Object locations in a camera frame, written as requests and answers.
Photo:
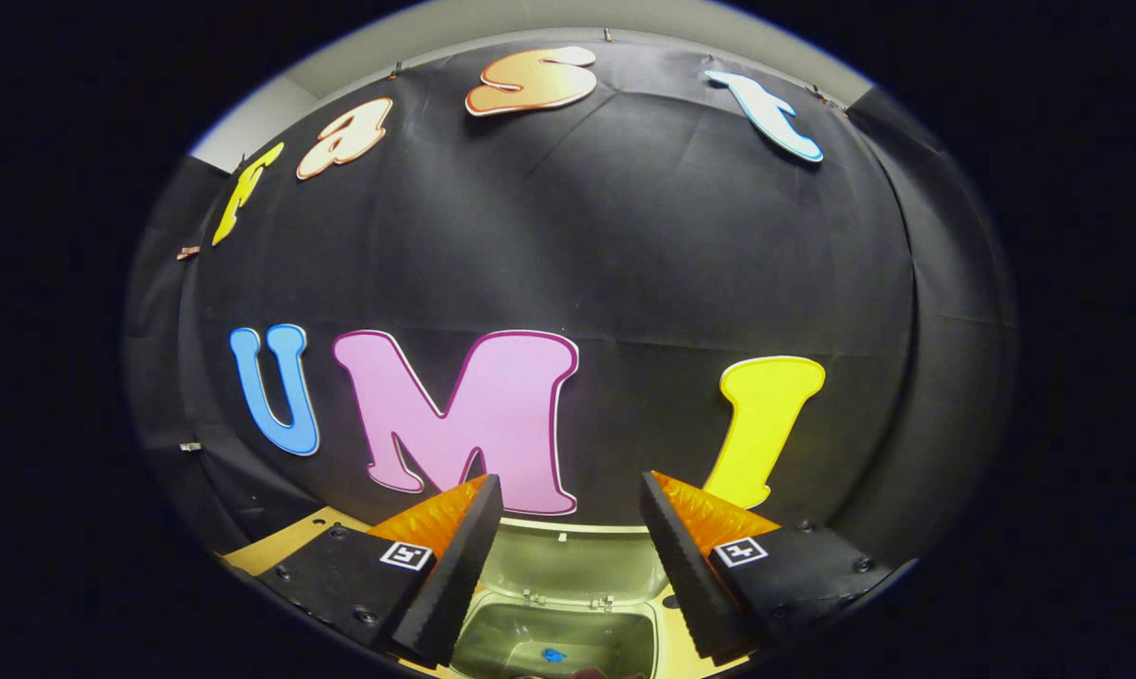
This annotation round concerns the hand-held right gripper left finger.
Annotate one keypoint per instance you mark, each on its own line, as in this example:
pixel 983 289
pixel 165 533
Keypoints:
pixel 459 575

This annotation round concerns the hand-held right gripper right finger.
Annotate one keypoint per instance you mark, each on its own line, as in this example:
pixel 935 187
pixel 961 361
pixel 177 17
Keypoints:
pixel 681 566

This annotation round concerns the pale green garbage bin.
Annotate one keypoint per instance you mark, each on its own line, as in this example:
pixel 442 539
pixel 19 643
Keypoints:
pixel 568 566

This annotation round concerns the blue paper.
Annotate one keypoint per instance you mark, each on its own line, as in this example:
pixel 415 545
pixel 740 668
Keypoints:
pixel 554 654

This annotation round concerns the copper cloth clip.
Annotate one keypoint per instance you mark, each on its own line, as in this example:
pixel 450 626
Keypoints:
pixel 188 253

